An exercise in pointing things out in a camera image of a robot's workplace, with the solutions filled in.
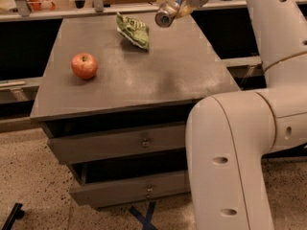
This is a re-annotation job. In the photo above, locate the blue tape cross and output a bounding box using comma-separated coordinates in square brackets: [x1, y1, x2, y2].
[129, 201, 157, 230]

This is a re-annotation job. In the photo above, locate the upper grey drawer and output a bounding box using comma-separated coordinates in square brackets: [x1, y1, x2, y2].
[48, 122, 185, 164]

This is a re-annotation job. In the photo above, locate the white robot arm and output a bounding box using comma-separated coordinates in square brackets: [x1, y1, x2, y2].
[185, 0, 307, 230]

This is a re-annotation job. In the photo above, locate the grey drawer cabinet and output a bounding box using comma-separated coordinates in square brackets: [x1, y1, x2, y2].
[30, 11, 241, 209]

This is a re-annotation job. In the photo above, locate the grey drawer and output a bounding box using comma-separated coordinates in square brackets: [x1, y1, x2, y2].
[70, 171, 190, 208]
[48, 122, 185, 164]

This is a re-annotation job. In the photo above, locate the grey metal railing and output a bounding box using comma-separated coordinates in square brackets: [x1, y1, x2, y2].
[0, 0, 307, 24]

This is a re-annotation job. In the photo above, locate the lower grey drawer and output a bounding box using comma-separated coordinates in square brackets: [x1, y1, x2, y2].
[70, 171, 190, 208]

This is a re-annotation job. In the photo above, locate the red apple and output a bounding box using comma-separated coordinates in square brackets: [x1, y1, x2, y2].
[71, 53, 98, 80]

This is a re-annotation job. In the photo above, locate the black leg bottom left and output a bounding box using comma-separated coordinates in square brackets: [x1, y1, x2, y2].
[1, 203, 25, 230]

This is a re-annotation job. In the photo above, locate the green jalapeno chip bag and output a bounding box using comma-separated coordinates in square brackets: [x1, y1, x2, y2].
[116, 12, 150, 51]

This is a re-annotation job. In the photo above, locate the black metal stand leg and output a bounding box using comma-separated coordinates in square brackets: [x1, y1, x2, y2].
[262, 144, 307, 160]

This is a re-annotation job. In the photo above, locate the silver blue redbull can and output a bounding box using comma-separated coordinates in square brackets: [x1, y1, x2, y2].
[154, 1, 180, 28]

